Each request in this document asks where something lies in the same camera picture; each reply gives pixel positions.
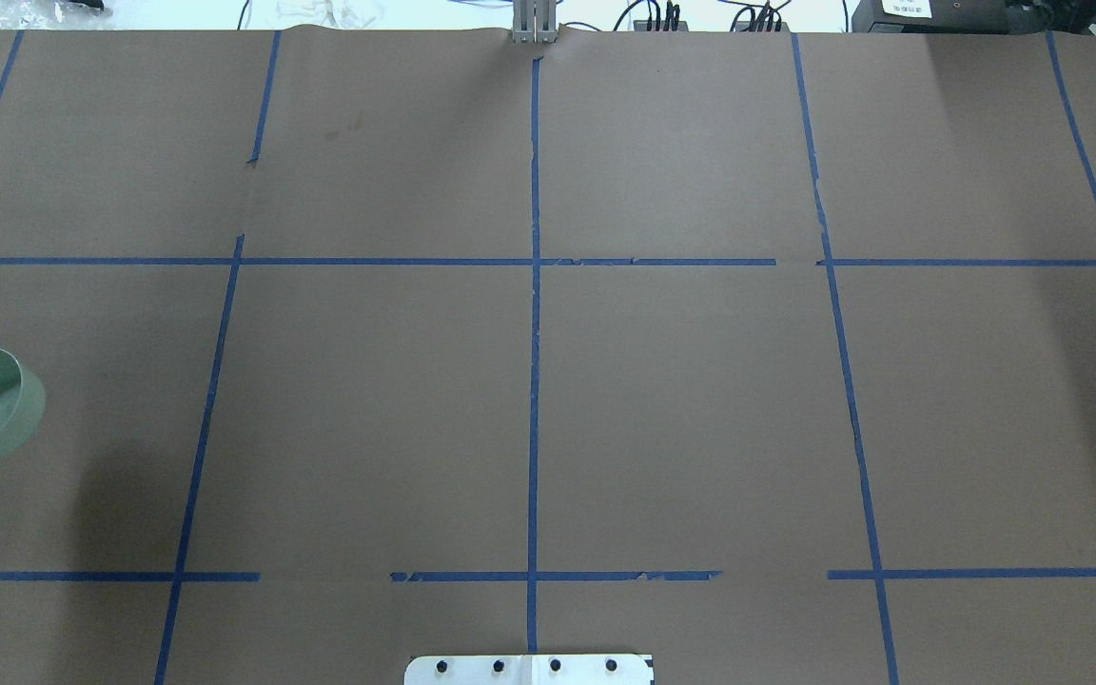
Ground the black electronics box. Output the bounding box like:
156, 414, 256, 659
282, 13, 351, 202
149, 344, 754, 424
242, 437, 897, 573
850, 1, 1009, 34

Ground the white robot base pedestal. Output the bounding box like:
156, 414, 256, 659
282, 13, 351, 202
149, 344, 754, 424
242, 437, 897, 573
403, 652, 657, 684

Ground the aluminium frame post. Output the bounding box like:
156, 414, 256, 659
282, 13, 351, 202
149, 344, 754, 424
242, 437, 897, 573
510, 0, 559, 44

